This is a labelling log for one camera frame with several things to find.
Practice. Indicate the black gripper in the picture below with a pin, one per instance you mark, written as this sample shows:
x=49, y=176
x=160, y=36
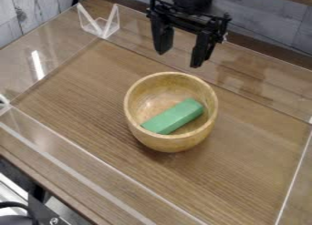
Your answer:
x=191, y=16

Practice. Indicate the green rectangular block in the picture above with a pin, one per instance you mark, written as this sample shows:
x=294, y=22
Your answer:
x=174, y=117

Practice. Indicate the wooden bowl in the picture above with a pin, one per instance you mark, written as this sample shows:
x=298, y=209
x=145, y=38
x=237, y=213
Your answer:
x=155, y=94

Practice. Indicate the clear acrylic corner bracket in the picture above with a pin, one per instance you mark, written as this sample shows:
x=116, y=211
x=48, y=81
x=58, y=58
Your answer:
x=99, y=27

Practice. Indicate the clear acrylic tray wall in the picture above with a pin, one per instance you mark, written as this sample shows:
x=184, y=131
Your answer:
x=246, y=176

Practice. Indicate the black metal stand bracket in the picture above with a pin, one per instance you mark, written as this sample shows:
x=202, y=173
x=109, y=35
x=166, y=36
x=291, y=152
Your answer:
x=44, y=215

